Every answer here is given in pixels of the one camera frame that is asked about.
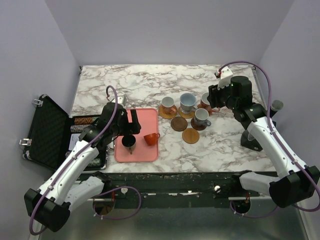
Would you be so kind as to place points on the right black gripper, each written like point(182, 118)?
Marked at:
point(213, 95)

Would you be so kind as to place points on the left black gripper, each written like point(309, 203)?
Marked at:
point(136, 125)

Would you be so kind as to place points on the pink mug white inside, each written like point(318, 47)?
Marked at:
point(205, 104)

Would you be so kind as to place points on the black cup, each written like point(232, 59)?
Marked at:
point(129, 142)

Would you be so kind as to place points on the orange red cup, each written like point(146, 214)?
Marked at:
point(151, 139)

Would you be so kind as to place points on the small white cup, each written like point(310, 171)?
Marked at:
point(201, 117)

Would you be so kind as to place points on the light blue cup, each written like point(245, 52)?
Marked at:
point(188, 103)

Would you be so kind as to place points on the woven rattan coaster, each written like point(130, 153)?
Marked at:
point(189, 115)
point(165, 114)

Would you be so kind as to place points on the dark wood coaster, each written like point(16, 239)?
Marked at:
point(197, 126)
point(179, 123)

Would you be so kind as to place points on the white cup brown handle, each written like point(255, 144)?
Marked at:
point(168, 105)

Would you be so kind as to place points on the light wood coaster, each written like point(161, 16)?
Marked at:
point(190, 136)

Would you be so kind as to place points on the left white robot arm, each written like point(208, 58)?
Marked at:
point(51, 204)

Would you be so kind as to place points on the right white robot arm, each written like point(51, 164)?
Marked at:
point(295, 181)

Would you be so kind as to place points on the pink plastic tray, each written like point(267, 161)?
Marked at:
point(148, 119)

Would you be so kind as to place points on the black microphone stand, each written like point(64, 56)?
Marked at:
point(250, 142)

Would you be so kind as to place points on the black grey microphone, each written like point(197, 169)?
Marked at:
point(276, 106)

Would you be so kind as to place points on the black poker chip case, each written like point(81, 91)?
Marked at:
point(50, 134)

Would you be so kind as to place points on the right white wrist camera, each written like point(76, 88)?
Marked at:
point(224, 76)

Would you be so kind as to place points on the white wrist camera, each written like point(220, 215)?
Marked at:
point(121, 100)
point(224, 76)

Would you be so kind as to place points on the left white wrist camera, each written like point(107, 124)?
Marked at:
point(121, 100)

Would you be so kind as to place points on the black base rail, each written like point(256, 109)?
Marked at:
point(174, 190)

